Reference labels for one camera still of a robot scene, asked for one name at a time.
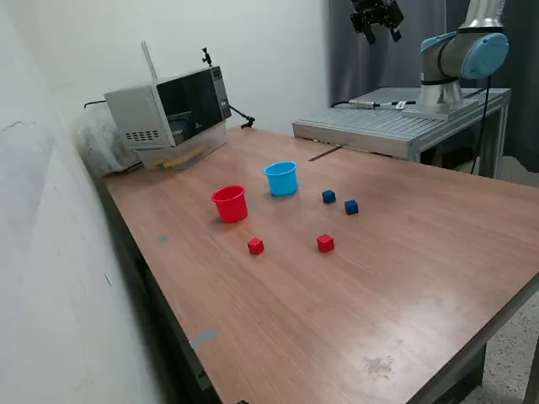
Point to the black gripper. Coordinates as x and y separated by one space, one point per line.
375 10

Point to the blue cube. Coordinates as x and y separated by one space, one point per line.
351 207
329 197

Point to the red cube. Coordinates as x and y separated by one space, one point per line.
325 243
255 246

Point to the silver blue UR5e robot arm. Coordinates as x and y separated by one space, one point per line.
450 50

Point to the silver connector plug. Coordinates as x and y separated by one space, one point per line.
364 103

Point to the dark grey curtain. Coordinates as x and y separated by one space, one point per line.
524 118

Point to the blue plastic cup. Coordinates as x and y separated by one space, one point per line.
281 181

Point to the clear acrylic stand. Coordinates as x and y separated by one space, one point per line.
210 141

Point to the red plastic cup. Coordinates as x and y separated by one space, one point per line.
230 206

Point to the wooden strips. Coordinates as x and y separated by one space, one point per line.
168 163

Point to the silver microwave oven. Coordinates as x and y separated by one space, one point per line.
139 109

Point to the clear plastic bag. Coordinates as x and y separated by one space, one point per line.
97 143

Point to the long grey tape strip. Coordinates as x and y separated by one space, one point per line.
203 338

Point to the aluminium robot mount table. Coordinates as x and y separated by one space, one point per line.
370 122

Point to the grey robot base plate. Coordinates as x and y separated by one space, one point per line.
463 107

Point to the small black camera mount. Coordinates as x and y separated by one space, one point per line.
206 56

